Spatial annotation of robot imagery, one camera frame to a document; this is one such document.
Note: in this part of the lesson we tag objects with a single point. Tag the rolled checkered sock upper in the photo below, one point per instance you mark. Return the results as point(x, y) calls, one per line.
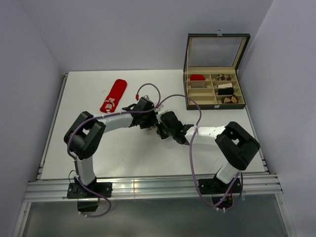
point(223, 77)

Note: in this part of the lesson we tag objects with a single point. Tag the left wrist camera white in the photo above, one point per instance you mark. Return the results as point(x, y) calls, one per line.
point(138, 97)

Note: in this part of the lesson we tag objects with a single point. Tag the rolled checkered sock lower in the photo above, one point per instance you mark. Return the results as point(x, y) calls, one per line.
point(230, 100)

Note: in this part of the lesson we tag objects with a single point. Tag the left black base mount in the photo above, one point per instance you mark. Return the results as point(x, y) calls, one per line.
point(76, 191)

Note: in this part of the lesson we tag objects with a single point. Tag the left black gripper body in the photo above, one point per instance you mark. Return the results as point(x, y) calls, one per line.
point(149, 120)

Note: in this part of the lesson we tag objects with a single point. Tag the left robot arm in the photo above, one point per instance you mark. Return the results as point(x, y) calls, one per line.
point(85, 134)

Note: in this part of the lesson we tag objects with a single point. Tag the black compartment storage box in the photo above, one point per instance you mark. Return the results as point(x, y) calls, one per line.
point(210, 55)

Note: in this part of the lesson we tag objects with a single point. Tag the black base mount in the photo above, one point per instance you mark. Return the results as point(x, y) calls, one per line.
point(76, 191)
point(213, 186)

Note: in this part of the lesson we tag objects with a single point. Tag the red sock white pattern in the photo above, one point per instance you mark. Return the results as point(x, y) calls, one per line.
point(111, 102)

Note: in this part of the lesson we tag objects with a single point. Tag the aluminium frame rail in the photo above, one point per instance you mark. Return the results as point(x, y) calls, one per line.
point(148, 188)

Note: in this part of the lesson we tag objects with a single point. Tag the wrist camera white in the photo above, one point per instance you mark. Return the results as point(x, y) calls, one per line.
point(138, 97)
point(160, 110)

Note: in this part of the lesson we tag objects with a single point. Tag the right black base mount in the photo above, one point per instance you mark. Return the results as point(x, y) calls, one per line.
point(213, 186)

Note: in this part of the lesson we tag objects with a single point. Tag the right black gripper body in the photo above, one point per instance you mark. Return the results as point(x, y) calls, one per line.
point(164, 132)

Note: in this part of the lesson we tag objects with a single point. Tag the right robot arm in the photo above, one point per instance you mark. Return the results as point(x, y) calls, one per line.
point(236, 144)

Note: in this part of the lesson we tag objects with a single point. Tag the rolled checkered sock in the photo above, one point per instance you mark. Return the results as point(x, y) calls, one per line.
point(230, 100)
point(223, 77)

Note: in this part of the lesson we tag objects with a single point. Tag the rolled red sock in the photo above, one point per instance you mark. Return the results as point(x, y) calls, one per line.
point(197, 77)

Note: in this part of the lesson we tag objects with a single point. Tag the rolled white black sock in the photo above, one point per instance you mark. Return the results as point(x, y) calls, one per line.
point(223, 86)

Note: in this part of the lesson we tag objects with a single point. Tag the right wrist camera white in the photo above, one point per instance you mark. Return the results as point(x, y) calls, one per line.
point(160, 110)

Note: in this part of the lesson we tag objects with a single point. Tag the beige sock brown toe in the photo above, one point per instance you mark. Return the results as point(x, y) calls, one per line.
point(153, 131)

